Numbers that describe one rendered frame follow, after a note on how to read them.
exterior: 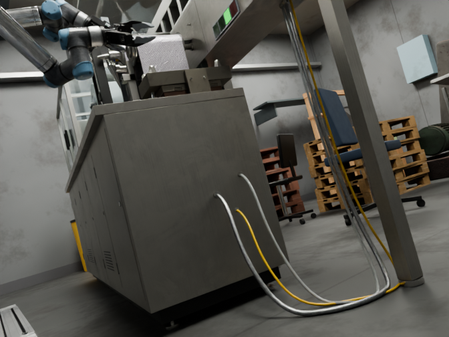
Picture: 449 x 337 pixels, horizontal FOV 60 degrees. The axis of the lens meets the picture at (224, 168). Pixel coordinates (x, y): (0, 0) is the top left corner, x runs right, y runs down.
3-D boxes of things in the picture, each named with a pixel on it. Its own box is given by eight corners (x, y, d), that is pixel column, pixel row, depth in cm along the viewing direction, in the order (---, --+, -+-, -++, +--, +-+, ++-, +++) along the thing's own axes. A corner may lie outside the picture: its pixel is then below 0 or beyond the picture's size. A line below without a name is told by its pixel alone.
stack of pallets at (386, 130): (375, 204, 382) (353, 125, 388) (318, 212, 449) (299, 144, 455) (437, 182, 444) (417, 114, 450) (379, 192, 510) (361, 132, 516)
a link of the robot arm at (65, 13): (50, 16, 183) (59, 2, 186) (72, 29, 187) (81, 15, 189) (49, 8, 176) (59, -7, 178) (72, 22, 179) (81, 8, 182)
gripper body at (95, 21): (115, 26, 187) (91, 11, 184) (107, 40, 184) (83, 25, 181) (113, 34, 194) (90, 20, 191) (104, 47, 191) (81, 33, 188)
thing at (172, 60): (147, 90, 184) (138, 53, 186) (193, 85, 195) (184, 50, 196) (147, 89, 184) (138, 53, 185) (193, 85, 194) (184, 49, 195)
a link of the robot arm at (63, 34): (63, 55, 150) (57, 35, 151) (92, 52, 154) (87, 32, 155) (61, 47, 143) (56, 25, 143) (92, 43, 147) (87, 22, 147)
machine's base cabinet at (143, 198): (88, 281, 367) (68, 192, 373) (154, 261, 395) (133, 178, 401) (156, 342, 141) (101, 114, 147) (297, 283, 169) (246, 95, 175)
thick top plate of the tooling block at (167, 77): (141, 99, 178) (137, 86, 178) (218, 89, 195) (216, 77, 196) (150, 86, 163) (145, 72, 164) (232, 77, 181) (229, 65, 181)
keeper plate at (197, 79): (189, 95, 170) (183, 71, 171) (209, 93, 175) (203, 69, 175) (191, 93, 168) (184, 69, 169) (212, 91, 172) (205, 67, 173)
